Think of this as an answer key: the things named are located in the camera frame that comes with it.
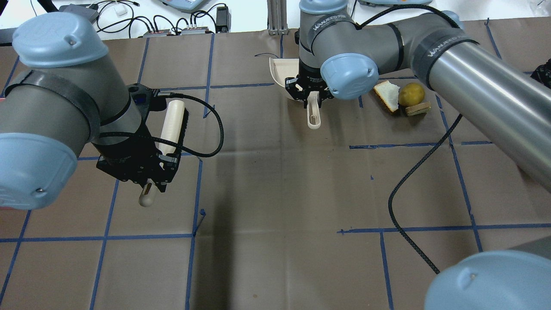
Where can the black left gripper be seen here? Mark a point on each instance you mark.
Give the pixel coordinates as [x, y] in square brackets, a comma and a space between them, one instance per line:
[127, 151]

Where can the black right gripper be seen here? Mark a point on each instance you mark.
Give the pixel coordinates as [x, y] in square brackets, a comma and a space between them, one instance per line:
[309, 72]

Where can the beige plastic dustpan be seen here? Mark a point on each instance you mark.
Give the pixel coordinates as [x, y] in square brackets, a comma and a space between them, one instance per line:
[285, 74]

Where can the beige hand brush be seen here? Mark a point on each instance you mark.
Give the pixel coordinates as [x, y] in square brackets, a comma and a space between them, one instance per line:
[172, 128]

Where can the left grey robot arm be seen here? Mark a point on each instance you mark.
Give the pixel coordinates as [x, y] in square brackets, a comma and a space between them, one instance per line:
[70, 95]

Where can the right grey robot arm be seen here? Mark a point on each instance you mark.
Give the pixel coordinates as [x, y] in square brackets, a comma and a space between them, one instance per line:
[342, 59]

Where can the black bag lined bin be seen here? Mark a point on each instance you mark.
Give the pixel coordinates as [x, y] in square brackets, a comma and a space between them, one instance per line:
[542, 74]

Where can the bread slice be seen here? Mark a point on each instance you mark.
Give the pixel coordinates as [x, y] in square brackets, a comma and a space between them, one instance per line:
[388, 94]

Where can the yellow lemon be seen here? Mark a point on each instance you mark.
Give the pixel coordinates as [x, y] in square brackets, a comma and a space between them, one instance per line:
[411, 95]

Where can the black power adapter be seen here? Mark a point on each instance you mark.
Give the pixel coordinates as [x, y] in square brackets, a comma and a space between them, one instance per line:
[222, 20]

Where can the small brown cracker piece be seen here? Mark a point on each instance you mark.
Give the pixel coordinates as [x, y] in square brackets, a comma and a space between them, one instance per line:
[418, 109]

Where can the black usb hub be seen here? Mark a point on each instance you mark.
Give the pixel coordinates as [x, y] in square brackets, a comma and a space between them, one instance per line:
[87, 11]

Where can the aluminium frame post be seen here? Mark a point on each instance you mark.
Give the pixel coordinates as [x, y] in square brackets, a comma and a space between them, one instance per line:
[277, 17]

